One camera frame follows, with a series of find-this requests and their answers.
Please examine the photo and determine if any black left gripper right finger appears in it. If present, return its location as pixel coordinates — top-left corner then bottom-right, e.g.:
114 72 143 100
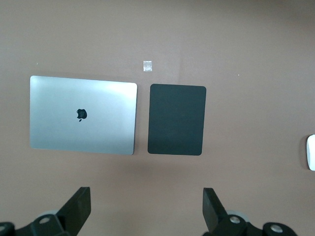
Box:
203 187 262 236

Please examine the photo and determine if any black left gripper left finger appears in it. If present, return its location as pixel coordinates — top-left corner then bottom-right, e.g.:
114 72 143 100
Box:
17 186 92 236

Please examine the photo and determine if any white computer mouse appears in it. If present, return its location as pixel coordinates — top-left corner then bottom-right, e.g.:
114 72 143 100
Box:
306 134 315 171

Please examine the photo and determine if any black mouse pad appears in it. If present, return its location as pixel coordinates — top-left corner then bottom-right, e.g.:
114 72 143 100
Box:
147 83 207 156

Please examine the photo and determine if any silver closed laptop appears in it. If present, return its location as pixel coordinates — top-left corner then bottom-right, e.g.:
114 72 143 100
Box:
30 75 138 156

